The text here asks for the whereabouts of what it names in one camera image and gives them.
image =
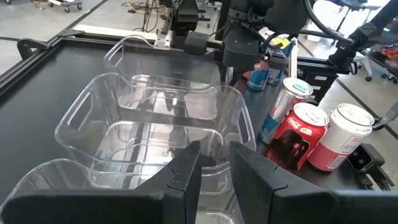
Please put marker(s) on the grey caster leg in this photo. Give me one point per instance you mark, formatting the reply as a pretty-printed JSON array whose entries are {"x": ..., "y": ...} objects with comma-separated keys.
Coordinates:
[{"x": 388, "y": 116}]

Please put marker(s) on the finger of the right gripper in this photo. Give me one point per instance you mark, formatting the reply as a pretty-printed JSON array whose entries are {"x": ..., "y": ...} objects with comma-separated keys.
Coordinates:
[
  {"x": 278, "y": 59},
  {"x": 242, "y": 49}
]

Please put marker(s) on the small black table camera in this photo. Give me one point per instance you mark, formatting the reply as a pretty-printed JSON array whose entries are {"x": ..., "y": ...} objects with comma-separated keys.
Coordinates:
[{"x": 360, "y": 160}]

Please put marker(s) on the black box with labels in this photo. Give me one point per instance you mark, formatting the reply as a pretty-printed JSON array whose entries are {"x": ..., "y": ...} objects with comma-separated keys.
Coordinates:
[{"x": 320, "y": 87}]

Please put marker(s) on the metal caster cart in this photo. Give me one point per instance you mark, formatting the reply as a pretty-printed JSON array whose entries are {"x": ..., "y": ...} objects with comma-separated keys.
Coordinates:
[{"x": 66, "y": 3}]

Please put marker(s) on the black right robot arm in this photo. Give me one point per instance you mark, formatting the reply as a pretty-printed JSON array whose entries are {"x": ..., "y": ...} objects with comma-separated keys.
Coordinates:
[{"x": 186, "y": 12}]

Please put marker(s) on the black wheeled cart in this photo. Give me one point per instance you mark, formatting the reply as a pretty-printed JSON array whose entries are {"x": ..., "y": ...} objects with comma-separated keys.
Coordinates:
[{"x": 379, "y": 62}]

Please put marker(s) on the silver aluminium frame post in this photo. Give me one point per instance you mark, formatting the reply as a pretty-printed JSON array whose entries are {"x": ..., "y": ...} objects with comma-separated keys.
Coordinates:
[{"x": 293, "y": 59}]

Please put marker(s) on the yellow gripper tag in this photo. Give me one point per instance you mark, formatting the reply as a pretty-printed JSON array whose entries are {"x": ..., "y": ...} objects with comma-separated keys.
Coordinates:
[{"x": 281, "y": 43}]

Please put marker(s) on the black aluminium table frame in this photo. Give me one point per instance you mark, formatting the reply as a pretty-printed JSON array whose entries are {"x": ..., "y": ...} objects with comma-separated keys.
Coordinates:
[{"x": 9, "y": 79}]

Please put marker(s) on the clear plastic bin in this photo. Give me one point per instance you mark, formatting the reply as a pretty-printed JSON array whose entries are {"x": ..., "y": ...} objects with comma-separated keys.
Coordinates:
[
  {"x": 161, "y": 62},
  {"x": 140, "y": 140},
  {"x": 77, "y": 177}
]

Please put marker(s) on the white red Spindrift can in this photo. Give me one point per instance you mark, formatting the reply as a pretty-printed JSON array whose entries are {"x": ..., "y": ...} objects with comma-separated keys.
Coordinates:
[{"x": 342, "y": 140}]

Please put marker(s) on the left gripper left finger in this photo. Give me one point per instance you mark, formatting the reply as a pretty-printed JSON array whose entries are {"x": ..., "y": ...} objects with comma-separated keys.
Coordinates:
[{"x": 124, "y": 208}]

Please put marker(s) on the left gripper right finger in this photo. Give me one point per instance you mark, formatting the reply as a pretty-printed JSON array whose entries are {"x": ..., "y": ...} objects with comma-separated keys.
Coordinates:
[{"x": 295, "y": 208}]

